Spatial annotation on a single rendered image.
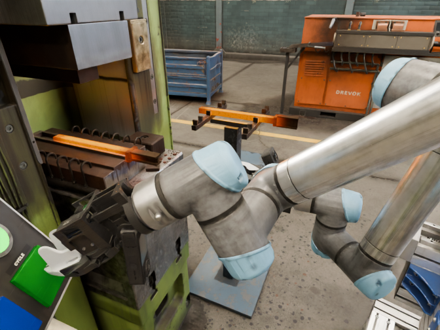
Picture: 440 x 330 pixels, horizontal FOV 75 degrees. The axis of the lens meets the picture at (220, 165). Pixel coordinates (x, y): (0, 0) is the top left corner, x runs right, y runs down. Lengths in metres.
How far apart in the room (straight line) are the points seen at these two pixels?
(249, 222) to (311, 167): 0.12
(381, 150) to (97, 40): 0.66
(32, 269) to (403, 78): 0.77
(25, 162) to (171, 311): 0.95
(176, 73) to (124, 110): 3.60
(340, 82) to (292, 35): 4.26
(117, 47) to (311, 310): 1.51
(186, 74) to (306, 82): 1.79
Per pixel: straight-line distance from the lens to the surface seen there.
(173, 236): 1.21
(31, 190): 0.92
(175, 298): 1.56
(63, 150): 1.06
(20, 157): 0.88
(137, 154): 0.90
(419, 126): 0.40
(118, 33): 0.87
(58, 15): 0.75
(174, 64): 4.75
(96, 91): 1.27
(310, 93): 4.32
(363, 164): 0.42
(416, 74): 0.71
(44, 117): 1.33
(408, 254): 1.13
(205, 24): 9.01
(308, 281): 1.88
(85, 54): 0.79
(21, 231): 0.61
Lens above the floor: 1.41
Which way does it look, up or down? 29 degrees down
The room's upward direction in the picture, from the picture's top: straight up
